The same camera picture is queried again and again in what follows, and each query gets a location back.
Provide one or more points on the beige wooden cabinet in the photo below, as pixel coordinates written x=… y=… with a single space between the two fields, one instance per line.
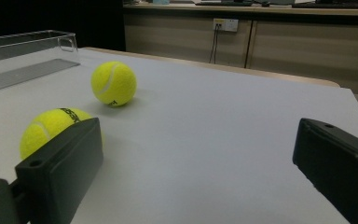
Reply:
x=307 y=43

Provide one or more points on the black curtain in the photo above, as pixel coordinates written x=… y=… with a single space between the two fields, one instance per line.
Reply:
x=43 y=15

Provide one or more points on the clear plastic container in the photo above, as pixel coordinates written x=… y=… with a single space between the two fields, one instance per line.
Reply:
x=28 y=73

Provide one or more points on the black keyboard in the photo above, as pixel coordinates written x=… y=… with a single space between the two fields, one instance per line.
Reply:
x=332 y=5
x=223 y=3

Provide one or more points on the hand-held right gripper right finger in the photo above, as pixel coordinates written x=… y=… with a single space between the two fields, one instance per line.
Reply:
x=338 y=165

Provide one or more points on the white table sheet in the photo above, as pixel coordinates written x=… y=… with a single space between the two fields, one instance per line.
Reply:
x=199 y=130

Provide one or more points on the dark computer mouse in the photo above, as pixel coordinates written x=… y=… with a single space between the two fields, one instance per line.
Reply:
x=265 y=4

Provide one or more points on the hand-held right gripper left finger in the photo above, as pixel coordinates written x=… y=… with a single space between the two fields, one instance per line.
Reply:
x=62 y=168

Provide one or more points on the yellow tennis ball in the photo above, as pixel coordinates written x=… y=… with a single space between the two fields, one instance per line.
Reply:
x=113 y=83
x=43 y=130

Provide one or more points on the white wall socket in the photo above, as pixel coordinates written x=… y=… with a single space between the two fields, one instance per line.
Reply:
x=228 y=25

